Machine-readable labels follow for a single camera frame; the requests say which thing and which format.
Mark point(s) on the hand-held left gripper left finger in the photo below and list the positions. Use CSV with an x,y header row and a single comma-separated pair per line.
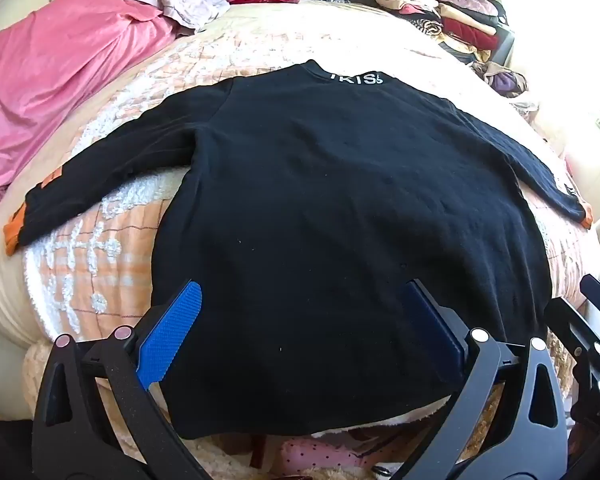
x,y
170,332

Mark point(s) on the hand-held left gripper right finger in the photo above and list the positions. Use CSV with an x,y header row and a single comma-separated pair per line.
x,y
432,332

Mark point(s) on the black sweater with orange cuffs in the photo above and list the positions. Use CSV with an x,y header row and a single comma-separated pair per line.
x,y
305,210

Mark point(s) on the purple crumpled clothes heap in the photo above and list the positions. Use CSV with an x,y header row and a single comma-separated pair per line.
x,y
502,80

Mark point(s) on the pile of folded clothes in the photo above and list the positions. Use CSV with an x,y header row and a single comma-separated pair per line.
x,y
445,10

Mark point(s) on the beige fluffy coat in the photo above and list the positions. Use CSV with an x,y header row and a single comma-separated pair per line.
x,y
205,460

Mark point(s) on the pink dotted cloth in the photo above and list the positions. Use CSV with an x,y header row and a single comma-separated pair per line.
x,y
330,455

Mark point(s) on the pink blanket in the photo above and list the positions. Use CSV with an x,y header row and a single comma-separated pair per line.
x,y
55,70

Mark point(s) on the orange plaid quilt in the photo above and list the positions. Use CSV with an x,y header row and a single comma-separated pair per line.
x,y
260,45

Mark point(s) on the lilac garment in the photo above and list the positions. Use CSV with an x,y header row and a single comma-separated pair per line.
x,y
180,2

